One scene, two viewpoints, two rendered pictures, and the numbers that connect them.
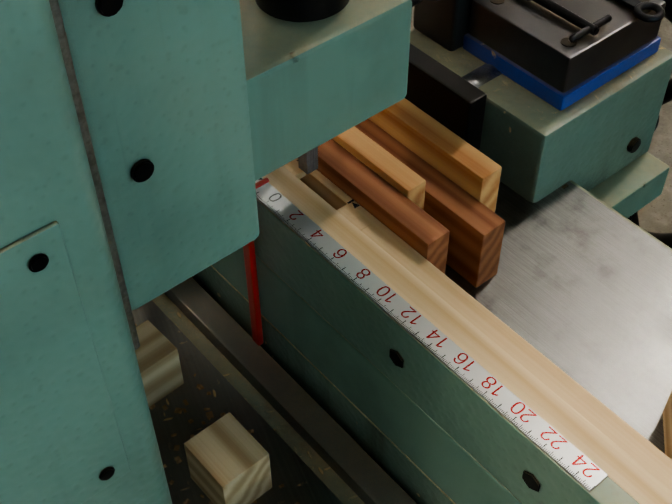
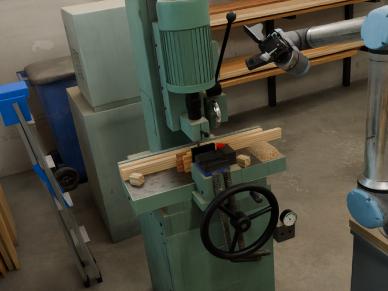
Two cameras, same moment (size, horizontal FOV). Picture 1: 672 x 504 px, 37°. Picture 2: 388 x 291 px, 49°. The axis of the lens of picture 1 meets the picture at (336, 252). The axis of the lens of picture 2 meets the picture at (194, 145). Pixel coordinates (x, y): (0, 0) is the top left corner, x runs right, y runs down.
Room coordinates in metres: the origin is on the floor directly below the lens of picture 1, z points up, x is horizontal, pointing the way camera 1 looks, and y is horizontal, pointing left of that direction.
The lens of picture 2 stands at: (1.01, -1.39, 1.66)
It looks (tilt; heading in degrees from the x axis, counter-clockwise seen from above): 25 degrees down; 111
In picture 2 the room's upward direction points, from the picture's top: 7 degrees counter-clockwise
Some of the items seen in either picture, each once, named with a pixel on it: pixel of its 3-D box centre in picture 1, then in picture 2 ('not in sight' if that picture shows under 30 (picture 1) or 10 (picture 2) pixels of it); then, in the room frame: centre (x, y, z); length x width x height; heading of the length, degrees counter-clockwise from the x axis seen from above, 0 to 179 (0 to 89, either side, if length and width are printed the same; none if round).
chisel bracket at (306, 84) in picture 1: (275, 79); (195, 127); (0.46, 0.03, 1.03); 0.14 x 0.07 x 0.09; 130
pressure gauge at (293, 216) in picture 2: not in sight; (287, 219); (0.81, 0.02, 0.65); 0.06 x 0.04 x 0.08; 40
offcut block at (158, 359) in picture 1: (142, 367); not in sight; (0.41, 0.13, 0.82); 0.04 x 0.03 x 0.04; 132
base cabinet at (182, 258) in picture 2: not in sight; (201, 251); (0.39, 0.11, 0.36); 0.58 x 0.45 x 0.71; 130
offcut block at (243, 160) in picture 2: not in sight; (243, 160); (0.65, -0.01, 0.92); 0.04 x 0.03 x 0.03; 153
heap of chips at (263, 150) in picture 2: not in sight; (263, 148); (0.71, 0.10, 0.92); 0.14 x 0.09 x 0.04; 130
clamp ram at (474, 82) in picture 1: (456, 101); (206, 159); (0.54, -0.08, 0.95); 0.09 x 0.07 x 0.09; 40
